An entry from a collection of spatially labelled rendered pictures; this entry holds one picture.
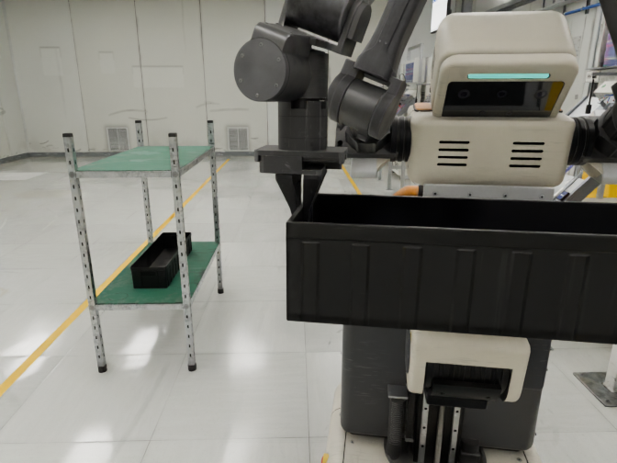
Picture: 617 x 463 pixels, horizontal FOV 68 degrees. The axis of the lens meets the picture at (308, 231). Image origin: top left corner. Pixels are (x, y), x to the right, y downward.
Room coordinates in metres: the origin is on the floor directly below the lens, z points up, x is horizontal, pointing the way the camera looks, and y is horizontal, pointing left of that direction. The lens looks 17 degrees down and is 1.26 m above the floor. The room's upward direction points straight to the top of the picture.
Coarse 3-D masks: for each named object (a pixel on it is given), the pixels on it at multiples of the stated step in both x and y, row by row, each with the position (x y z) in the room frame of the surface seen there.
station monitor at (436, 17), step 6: (438, 0) 5.78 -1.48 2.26; (444, 0) 5.54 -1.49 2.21; (450, 0) 5.44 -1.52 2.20; (432, 6) 5.99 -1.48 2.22; (438, 6) 5.76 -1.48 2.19; (444, 6) 5.52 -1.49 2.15; (450, 6) 5.44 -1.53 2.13; (432, 12) 5.98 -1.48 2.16; (438, 12) 5.75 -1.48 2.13; (444, 12) 5.50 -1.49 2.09; (450, 12) 5.70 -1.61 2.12; (432, 18) 5.96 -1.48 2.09; (438, 18) 5.73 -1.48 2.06; (432, 24) 5.94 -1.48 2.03; (438, 24) 5.71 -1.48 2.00; (432, 30) 5.92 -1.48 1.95
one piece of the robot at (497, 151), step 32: (416, 128) 0.83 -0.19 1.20; (448, 128) 0.82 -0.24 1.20; (480, 128) 0.81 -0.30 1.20; (512, 128) 0.80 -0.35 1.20; (544, 128) 0.80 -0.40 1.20; (576, 128) 0.81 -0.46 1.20; (416, 160) 0.84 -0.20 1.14; (448, 160) 0.83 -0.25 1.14; (480, 160) 0.82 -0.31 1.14; (512, 160) 0.81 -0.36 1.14; (544, 160) 0.80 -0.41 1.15; (576, 160) 0.81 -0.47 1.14; (416, 352) 0.80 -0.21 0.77; (448, 352) 0.79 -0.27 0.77; (480, 352) 0.78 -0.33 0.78; (512, 352) 0.77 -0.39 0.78; (416, 384) 0.81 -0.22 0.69; (512, 384) 0.78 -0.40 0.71
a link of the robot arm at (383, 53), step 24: (408, 0) 0.76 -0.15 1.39; (384, 24) 0.77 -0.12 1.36; (408, 24) 0.76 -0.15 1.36; (384, 48) 0.76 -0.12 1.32; (360, 72) 0.78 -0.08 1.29; (384, 72) 0.75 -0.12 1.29; (336, 96) 0.76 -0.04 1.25; (384, 96) 0.74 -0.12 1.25; (336, 120) 0.78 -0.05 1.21; (384, 120) 0.74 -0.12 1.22
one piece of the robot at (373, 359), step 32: (416, 192) 1.29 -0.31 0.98; (352, 352) 1.11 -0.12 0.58; (384, 352) 1.10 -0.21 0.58; (352, 384) 1.11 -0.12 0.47; (384, 384) 1.10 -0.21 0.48; (352, 416) 1.11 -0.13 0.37; (384, 416) 1.10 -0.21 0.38; (416, 416) 1.05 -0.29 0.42; (448, 416) 1.03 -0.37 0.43; (480, 416) 1.06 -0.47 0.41; (512, 416) 1.04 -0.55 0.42; (416, 448) 1.04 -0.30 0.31; (448, 448) 1.03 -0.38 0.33; (512, 448) 1.05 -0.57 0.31
